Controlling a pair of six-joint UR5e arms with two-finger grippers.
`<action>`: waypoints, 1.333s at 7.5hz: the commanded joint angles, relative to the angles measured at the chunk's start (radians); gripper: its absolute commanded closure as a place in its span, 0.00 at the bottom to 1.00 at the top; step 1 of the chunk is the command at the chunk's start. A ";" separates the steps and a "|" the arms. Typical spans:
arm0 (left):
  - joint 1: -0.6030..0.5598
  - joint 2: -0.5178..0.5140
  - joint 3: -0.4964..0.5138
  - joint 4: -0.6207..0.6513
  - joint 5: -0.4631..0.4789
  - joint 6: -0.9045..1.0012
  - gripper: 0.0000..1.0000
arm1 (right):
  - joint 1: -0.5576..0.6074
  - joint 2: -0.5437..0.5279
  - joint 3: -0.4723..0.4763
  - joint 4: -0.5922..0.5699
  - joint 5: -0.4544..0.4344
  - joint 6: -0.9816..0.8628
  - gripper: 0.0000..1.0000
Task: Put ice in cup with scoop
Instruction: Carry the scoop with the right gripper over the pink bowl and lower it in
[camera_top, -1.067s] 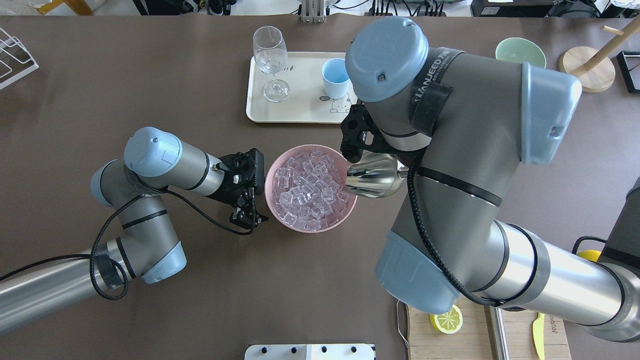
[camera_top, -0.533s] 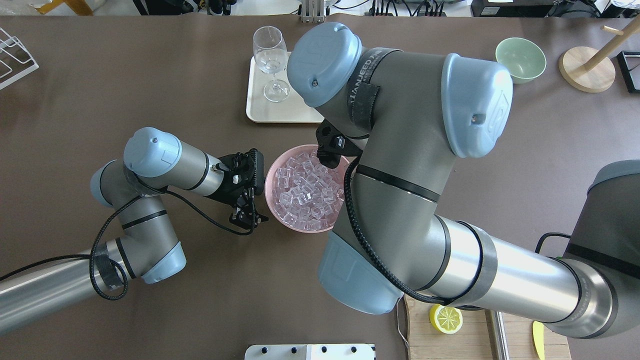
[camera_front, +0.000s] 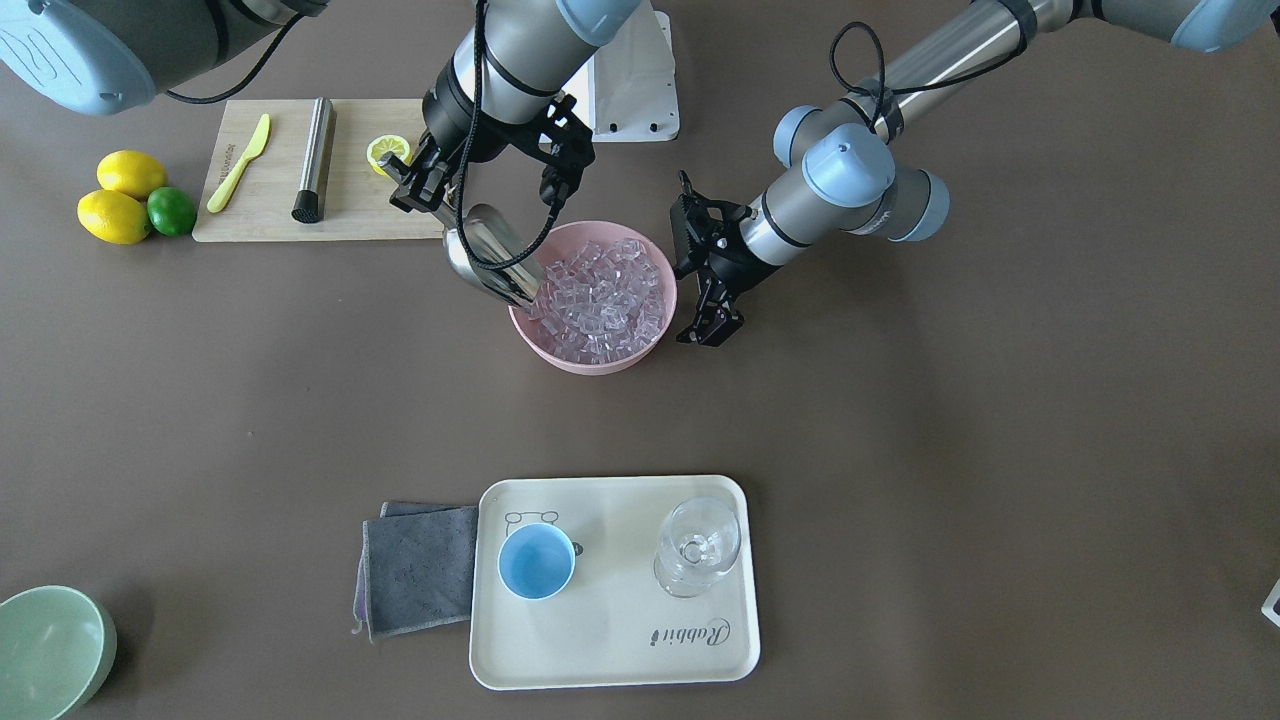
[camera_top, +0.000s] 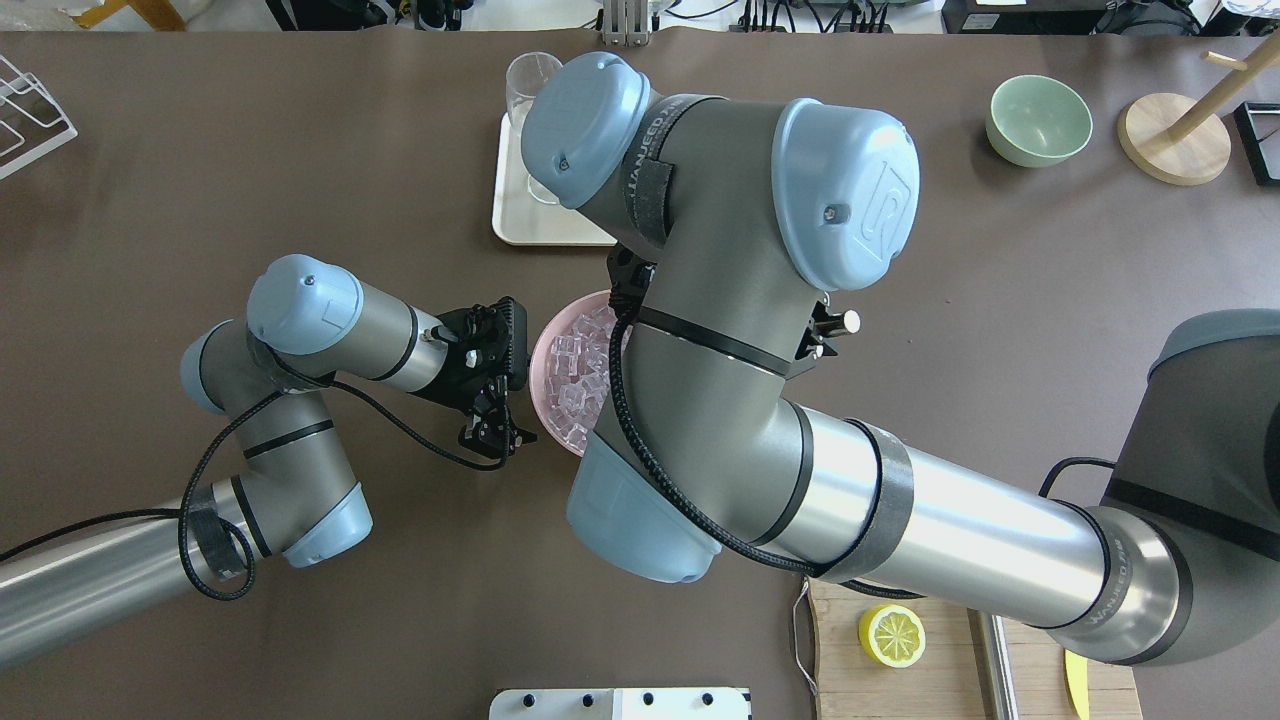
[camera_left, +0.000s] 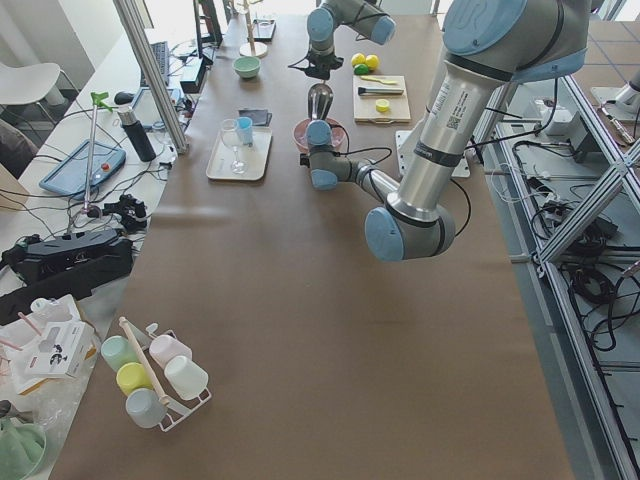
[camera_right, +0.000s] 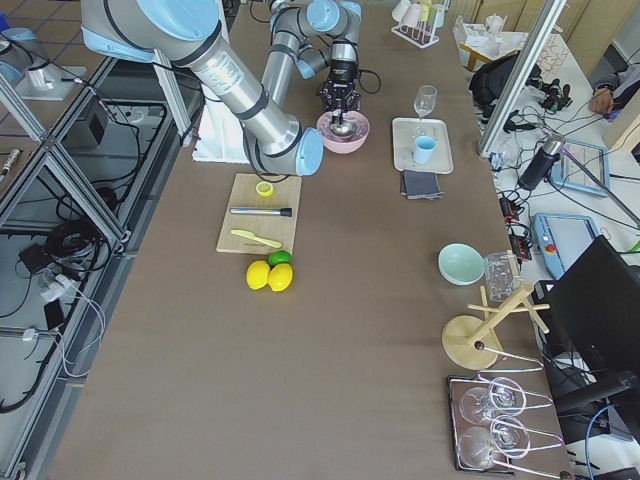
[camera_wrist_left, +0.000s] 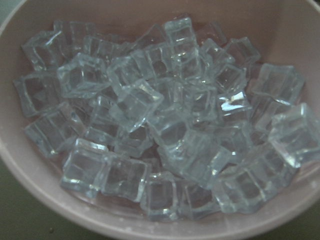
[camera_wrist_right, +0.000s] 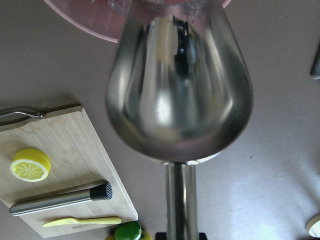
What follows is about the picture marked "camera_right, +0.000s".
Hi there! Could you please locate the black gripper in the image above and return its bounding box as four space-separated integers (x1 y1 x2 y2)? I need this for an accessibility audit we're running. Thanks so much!
329 59 359 84
316 80 361 113

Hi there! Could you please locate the metal ice scoop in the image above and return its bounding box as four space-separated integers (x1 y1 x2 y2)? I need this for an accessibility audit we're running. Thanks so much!
330 109 357 138

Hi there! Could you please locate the pink bowl of ice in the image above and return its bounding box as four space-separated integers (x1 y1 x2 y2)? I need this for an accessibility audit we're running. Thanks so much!
316 111 370 154

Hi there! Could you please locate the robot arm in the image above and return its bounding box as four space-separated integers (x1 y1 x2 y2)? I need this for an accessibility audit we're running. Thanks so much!
81 1 362 176
262 1 362 132

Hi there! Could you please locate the light blue cup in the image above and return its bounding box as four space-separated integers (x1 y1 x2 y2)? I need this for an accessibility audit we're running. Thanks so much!
412 135 436 165

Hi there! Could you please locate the wooden cup stand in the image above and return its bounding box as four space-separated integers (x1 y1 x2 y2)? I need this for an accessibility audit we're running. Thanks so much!
441 282 550 371

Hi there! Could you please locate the clear wine glass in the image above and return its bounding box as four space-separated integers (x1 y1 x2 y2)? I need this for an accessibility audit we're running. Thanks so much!
413 85 438 119

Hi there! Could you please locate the cream rabbit tray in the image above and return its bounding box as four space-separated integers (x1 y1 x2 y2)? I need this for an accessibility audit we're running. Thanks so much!
392 118 454 174

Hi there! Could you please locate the half lemon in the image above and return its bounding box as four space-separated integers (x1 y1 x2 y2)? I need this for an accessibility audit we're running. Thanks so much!
255 181 275 198

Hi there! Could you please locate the grey folded cloth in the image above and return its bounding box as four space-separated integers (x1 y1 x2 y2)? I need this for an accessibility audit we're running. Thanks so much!
400 170 443 200

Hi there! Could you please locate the steel muddler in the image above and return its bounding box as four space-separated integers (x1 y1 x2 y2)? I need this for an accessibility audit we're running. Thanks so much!
228 206 293 217

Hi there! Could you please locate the bamboo cutting board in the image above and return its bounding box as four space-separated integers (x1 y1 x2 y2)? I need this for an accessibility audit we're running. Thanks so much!
216 173 302 255

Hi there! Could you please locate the yellow plastic knife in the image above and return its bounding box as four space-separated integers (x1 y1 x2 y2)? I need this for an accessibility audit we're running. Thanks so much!
230 229 282 249

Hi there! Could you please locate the green lime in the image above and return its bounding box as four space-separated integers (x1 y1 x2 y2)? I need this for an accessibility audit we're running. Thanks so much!
267 250 292 267

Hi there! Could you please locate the lower yellow lemon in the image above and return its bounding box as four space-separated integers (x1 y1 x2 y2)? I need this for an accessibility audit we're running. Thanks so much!
267 263 294 292

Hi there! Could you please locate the yellow lemon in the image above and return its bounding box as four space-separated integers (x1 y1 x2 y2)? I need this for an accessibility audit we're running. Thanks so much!
267 263 294 292
245 260 271 290

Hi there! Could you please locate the upper yellow lemon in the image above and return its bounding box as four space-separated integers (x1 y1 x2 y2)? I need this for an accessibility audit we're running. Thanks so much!
245 260 271 290

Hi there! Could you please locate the green bowl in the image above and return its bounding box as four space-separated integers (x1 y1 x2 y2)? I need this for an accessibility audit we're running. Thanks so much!
438 243 484 286

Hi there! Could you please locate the black water bottle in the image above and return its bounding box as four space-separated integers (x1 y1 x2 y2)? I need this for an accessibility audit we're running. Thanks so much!
517 136 564 191

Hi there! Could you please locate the blue teach pendant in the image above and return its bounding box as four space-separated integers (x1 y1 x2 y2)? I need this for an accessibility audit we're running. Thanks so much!
533 213 598 279

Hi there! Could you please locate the black monitor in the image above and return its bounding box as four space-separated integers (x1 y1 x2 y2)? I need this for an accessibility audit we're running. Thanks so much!
549 236 639 389

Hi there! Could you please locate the black glass rack tray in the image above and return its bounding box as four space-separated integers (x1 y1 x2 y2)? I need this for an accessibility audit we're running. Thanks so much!
446 376 573 479

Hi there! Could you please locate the white wire cup rack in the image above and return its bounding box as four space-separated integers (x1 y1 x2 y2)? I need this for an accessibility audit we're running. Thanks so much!
391 0 450 49

